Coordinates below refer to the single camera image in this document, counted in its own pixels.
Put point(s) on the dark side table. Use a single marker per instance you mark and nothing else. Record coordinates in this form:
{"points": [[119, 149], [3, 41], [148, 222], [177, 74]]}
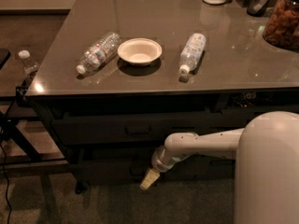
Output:
{"points": [[25, 142]]}

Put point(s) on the small bottle white cap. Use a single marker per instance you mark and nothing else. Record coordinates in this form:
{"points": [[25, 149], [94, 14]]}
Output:
{"points": [[29, 65]]}

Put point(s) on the black drawer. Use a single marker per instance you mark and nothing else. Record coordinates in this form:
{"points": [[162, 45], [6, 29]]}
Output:
{"points": [[97, 167], [137, 127], [201, 168], [252, 111]]}

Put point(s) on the clear bottle white label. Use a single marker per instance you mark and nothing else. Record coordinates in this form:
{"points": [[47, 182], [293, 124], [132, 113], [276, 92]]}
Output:
{"points": [[191, 54]]}

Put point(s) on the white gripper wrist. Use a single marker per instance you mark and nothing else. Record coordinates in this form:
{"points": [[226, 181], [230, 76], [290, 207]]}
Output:
{"points": [[159, 163]]}

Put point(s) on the dark cabinet frame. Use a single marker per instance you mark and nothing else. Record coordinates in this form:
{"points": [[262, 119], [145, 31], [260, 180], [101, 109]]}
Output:
{"points": [[52, 106]]}

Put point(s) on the glass jar of snacks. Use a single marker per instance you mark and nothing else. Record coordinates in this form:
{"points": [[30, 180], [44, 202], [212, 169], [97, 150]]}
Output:
{"points": [[282, 29]]}

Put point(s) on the clear bottle red label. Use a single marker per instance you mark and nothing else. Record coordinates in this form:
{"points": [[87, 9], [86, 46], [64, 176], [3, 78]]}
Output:
{"points": [[98, 53]]}

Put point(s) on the white paper bowl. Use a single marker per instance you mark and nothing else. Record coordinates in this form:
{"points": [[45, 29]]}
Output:
{"points": [[139, 51]]}

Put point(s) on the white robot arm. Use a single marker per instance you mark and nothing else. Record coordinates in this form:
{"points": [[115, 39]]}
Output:
{"points": [[266, 154]]}

